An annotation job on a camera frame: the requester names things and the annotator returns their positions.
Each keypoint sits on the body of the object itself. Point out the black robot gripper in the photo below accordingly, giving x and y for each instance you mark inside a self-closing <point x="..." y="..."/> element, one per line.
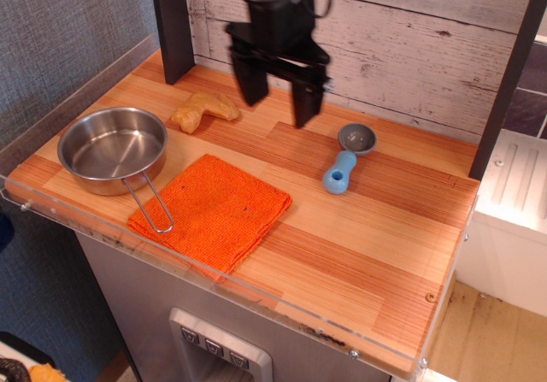
<point x="278" y="40"/>

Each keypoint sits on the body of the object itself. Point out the blue handled grey spoon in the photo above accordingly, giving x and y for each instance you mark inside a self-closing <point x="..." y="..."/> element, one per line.
<point x="355" y="140"/>

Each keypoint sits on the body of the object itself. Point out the orange knitted napkin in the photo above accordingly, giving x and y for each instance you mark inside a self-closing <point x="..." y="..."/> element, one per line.
<point x="221" y="213"/>

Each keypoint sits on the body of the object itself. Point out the yellow toy ginger piece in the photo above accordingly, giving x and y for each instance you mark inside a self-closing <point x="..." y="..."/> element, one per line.
<point x="189" y="115"/>

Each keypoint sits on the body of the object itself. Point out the stainless steel pot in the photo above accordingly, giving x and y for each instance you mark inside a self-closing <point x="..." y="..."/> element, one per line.
<point x="117" y="151"/>

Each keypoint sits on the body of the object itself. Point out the clear acrylic edge guard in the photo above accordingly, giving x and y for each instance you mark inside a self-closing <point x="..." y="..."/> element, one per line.
<point x="363" y="273"/>

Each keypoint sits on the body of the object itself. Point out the grey toy fridge cabinet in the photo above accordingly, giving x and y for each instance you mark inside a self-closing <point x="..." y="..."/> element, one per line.
<point x="140" y="297"/>

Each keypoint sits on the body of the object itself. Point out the silver dispenser panel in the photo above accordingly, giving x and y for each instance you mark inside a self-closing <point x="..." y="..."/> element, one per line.
<point x="208" y="353"/>

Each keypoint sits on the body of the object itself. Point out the white toy sink unit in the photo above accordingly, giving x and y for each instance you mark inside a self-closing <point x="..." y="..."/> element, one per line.
<point x="504" y="251"/>

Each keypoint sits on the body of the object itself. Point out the yellow object bottom left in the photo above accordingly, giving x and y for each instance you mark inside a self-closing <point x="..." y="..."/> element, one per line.
<point x="46" y="373"/>

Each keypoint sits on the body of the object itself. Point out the dark right post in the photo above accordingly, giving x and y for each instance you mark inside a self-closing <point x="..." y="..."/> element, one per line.
<point x="516" y="64"/>

